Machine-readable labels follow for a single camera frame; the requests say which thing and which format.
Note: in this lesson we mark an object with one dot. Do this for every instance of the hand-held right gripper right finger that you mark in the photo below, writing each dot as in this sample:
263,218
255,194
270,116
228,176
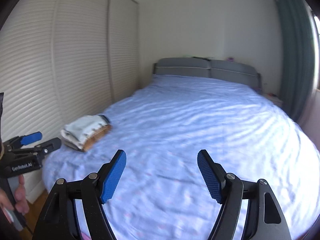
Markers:
207,177

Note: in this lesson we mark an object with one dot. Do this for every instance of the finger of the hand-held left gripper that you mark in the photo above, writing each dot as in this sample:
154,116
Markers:
31,138
50,143

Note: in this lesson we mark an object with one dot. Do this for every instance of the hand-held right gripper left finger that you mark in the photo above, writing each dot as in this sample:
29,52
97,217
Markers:
112,177

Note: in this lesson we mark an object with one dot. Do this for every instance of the white long-sleeve shirt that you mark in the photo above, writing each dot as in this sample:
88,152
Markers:
75,130

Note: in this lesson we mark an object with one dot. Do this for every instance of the person's left hand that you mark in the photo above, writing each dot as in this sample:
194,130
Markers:
20,197

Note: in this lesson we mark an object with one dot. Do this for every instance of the brown plaid folded garment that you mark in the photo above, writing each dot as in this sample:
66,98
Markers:
98,136

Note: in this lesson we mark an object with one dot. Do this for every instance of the white printed folded garment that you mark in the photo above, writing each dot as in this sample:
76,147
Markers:
96,126

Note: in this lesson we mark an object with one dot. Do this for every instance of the bed with blue sheet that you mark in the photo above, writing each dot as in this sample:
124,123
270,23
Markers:
187,120

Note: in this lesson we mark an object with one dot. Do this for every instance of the white louvred wardrobe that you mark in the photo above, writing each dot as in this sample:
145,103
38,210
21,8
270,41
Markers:
75,55

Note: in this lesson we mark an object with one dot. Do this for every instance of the white nightstand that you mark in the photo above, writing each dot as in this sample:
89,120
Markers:
273,101

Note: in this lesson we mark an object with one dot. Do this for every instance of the grey padded headboard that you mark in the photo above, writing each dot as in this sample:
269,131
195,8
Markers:
182,67

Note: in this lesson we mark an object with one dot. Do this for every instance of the dark flat book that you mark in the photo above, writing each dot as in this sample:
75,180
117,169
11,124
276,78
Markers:
200,58

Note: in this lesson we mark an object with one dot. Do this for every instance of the small pink ornament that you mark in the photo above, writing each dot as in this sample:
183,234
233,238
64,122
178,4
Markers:
230,59

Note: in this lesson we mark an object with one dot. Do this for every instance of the green-grey curtain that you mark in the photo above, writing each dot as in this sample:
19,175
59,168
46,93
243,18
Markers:
295,55

